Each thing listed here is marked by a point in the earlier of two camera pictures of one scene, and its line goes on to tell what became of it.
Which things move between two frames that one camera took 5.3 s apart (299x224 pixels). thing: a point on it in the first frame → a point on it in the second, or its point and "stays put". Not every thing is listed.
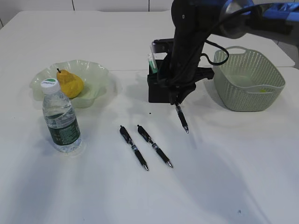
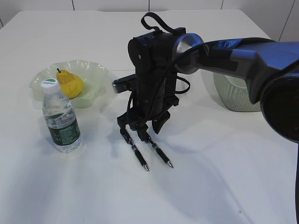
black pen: (146, 135) stays put
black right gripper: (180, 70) → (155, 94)
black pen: (125, 134) stays put
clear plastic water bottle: (60, 117) stays put
